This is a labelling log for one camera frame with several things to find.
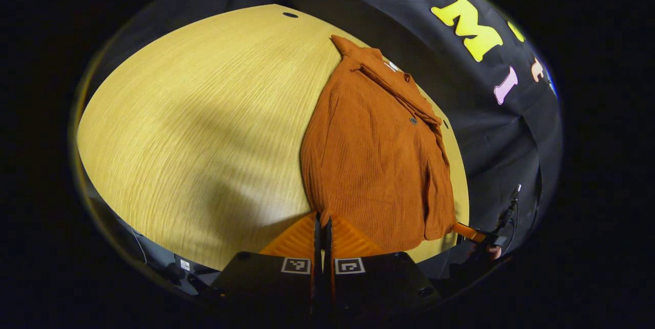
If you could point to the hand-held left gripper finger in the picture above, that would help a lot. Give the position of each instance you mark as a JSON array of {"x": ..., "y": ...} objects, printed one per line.
[
  {"x": 328, "y": 278},
  {"x": 317, "y": 278}
]

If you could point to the black backdrop cloth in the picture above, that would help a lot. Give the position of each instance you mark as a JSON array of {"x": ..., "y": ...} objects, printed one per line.
[{"x": 486, "y": 129}]

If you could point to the rust orange button shirt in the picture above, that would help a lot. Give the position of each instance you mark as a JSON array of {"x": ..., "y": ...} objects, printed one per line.
[{"x": 373, "y": 165}]

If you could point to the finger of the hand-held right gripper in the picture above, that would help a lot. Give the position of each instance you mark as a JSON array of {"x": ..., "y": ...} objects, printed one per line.
[{"x": 468, "y": 232}]

